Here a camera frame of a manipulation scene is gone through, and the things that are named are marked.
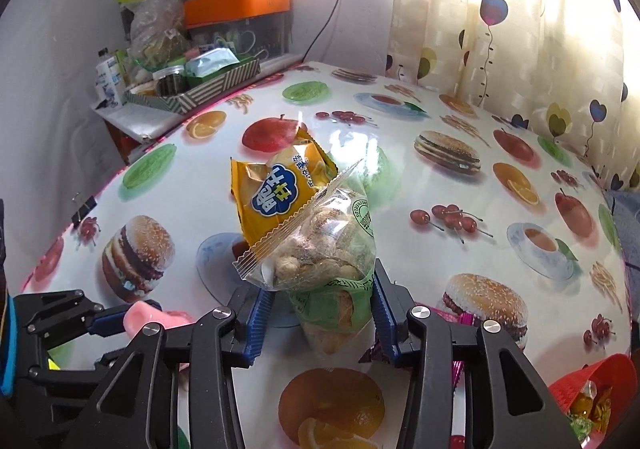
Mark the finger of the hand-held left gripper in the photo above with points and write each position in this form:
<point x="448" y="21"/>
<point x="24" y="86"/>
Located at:
<point x="107" y="324"/>
<point x="75" y="379"/>

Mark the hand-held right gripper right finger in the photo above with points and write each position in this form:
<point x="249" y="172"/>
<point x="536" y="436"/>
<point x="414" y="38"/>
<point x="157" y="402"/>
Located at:
<point x="382" y="314"/>

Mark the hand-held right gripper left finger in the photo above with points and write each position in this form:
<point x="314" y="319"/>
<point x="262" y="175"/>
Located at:
<point x="257" y="324"/>

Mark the pink jelly cup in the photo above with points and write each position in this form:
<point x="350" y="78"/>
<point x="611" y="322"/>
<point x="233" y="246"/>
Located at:
<point x="150" y="316"/>

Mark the clear biscuit bag green label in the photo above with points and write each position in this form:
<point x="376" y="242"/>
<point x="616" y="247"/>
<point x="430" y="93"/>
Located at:
<point x="320" y="239"/>

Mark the red basket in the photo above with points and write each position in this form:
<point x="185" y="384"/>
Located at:
<point x="575" y="384"/>

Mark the clear pack of yellow balls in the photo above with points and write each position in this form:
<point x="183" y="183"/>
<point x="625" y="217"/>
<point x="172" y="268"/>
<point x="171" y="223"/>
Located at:
<point x="582" y="401"/>

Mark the green snack bag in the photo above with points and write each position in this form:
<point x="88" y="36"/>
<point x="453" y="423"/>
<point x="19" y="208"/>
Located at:
<point x="582" y="429"/>

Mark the gold wrapper snack packet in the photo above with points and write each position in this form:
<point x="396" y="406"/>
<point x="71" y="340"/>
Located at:
<point x="602" y="409"/>

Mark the purple snack packet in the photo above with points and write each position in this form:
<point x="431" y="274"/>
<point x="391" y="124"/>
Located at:
<point x="458" y="371"/>

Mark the black binder clip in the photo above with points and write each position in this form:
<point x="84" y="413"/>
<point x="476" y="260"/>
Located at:
<point x="84" y="210"/>

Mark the yellow chip bag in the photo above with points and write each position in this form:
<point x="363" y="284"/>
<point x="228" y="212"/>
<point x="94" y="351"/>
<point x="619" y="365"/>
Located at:
<point x="270" y="199"/>

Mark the food-print plastic tablecloth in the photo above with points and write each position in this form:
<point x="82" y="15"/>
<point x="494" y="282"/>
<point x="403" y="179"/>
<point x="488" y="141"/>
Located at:
<point x="400" y="169"/>

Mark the white side shelf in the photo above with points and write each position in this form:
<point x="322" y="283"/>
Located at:
<point x="135" y="121"/>

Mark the striped cardboard tray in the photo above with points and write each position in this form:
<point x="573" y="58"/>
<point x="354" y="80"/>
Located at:
<point x="210" y="91"/>

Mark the white plastic bottle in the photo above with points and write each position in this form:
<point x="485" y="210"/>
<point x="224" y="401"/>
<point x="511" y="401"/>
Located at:
<point x="107" y="79"/>

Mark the dark jar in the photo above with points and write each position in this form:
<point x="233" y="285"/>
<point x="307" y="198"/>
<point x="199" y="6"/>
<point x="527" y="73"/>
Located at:
<point x="170" y="83"/>

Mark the grey-blue cloth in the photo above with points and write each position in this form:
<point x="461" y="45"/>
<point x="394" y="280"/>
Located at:
<point x="627" y="219"/>

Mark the light blue packet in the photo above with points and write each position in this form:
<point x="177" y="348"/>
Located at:
<point x="212" y="63"/>

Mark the clear plastic bag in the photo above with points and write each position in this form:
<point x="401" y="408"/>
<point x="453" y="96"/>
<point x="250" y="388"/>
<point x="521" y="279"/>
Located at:
<point x="157" y="29"/>

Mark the orange-lid storage box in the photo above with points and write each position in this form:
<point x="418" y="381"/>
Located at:
<point x="235" y="9"/>

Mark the heart-print curtain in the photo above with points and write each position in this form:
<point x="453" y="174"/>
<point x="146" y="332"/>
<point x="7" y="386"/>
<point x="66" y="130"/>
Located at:
<point x="525" y="29"/>

